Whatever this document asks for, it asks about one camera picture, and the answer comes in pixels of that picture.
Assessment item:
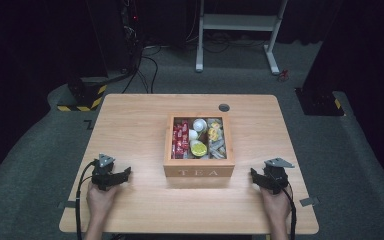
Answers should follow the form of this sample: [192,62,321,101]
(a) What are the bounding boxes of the grey tape piece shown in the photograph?
[299,196,321,207]
[57,200,78,210]

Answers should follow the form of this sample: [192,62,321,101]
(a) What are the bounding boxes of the large white creamer cup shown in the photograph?
[192,118,209,134]

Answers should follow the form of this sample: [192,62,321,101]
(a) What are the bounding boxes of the pile of yellow packets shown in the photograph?
[207,121,223,142]

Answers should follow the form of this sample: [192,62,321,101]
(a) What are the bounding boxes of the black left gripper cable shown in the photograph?
[75,161,98,240]

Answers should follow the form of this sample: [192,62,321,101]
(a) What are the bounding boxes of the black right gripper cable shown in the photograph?
[279,182,297,240]

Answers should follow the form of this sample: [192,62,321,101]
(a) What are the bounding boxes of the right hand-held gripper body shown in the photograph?
[263,157,295,195]

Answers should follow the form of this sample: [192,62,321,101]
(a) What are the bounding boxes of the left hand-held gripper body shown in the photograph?
[91,153,119,192]

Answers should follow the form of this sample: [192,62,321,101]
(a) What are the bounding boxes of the black yellow striped stand base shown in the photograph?
[56,76,109,113]

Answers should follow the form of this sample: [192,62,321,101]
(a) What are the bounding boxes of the white metal stand frame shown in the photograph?
[195,0,290,75]

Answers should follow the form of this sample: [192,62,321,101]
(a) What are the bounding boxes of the pile of grey packets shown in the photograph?
[207,133,228,160]

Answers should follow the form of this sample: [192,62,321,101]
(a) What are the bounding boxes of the row of red packets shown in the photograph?
[171,119,191,160]

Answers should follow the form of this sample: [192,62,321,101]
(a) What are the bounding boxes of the black stand base yellow mark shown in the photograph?
[294,86,345,117]

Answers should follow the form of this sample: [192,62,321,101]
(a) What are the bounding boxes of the person's right hand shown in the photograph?
[260,186,293,222]

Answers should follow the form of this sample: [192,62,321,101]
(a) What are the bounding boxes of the black floor cables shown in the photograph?
[121,45,160,95]

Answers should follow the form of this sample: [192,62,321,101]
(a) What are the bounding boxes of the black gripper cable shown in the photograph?
[279,182,297,240]
[75,161,98,240]

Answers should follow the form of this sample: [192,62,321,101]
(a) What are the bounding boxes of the person's left hand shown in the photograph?
[86,182,121,219]

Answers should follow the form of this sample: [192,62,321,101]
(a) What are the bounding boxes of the small red floor item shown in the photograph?
[277,68,290,83]

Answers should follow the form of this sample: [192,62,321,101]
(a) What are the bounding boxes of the yellow lidded small cup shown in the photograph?
[189,139,209,158]

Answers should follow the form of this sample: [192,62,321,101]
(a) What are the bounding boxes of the wooden tea box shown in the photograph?
[163,112,236,178]

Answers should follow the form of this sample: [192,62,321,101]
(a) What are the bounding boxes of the black equipment rack with wires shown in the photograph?
[119,0,145,74]

